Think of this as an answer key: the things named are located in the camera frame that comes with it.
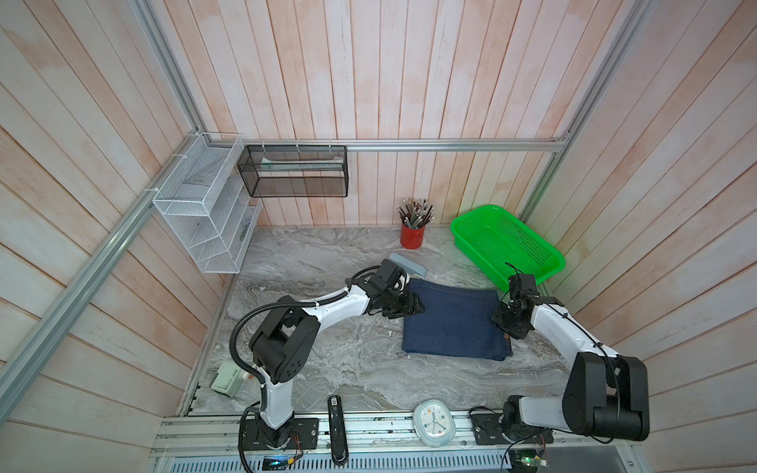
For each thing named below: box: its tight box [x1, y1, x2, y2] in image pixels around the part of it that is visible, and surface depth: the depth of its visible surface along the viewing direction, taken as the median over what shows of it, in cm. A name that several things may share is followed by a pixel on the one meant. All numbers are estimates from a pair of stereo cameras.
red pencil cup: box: [396, 197, 435, 250], surface depth 107 cm
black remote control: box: [327, 395, 349, 468], surface depth 72 cm
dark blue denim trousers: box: [402, 277, 514, 361], surface depth 89 cm
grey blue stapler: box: [389, 252, 427, 278], surface depth 105 cm
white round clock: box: [412, 399, 457, 449], surface depth 74 cm
